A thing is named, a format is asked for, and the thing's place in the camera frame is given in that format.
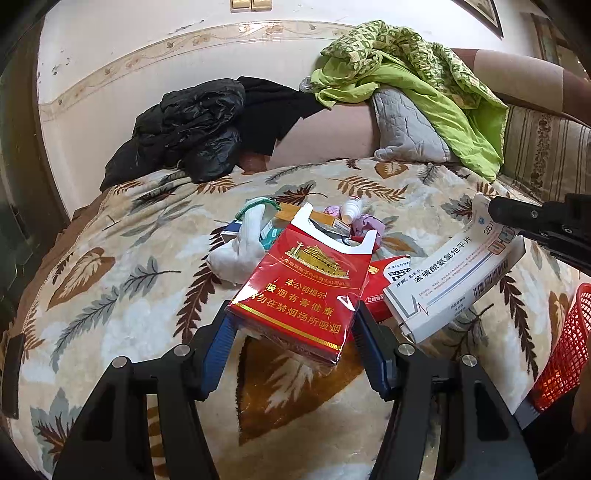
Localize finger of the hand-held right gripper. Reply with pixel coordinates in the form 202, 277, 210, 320
488, 193, 591, 241
520, 232, 591, 278

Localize dark picture frame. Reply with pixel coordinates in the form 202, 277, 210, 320
462, 0, 504, 38

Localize black flat object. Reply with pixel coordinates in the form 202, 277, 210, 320
0, 332, 27, 419

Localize small teal white box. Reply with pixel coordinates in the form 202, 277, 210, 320
259, 217, 283, 252

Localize lilac wrapper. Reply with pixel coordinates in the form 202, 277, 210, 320
351, 213, 384, 246

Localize red plastic mesh basket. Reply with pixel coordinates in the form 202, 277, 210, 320
529, 282, 591, 414

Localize white cloth with green cord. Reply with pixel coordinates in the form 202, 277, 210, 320
206, 198, 282, 284

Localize black cloth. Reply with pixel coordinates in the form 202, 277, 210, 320
238, 76, 325, 158

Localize red cigarette pack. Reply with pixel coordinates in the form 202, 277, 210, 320
225, 203, 377, 367

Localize brown beige sofa backrest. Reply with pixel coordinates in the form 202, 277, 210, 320
450, 48, 591, 125

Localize red packet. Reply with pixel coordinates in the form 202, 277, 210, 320
346, 255, 413, 344

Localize striped sofa cushion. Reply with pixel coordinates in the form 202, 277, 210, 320
501, 104, 591, 204

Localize orange cardboard box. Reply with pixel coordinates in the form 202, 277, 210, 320
276, 202, 345, 232

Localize black puffer jacket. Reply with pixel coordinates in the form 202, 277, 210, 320
99, 78, 247, 192

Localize pinkish brown sofa armrest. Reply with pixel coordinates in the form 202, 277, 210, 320
231, 99, 384, 174

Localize grey quilted pillow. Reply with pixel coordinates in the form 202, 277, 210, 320
372, 85, 455, 163

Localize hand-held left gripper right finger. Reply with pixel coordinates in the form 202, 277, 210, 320
352, 301, 539, 480

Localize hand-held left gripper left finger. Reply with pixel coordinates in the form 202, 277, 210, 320
53, 300, 241, 480

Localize green patterned quilt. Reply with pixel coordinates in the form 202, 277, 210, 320
310, 19, 509, 183

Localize leaf print blanket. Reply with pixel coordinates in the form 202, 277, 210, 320
0, 157, 591, 480

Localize small blue white box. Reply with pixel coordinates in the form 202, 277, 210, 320
220, 220, 245, 246

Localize white medicine box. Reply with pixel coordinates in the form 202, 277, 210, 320
382, 194, 527, 344

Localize white plastic bottle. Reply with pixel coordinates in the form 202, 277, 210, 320
340, 196, 363, 221

